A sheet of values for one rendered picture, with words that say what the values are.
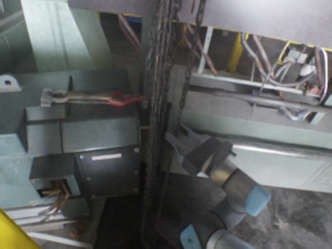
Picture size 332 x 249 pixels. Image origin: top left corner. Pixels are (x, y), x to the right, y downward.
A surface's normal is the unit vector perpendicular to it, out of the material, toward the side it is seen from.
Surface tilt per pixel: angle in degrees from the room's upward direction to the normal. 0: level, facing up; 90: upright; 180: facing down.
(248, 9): 90
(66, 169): 0
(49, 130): 45
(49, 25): 90
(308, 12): 90
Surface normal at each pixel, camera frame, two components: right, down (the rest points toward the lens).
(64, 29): -0.11, 0.66
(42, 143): 0.25, -0.04
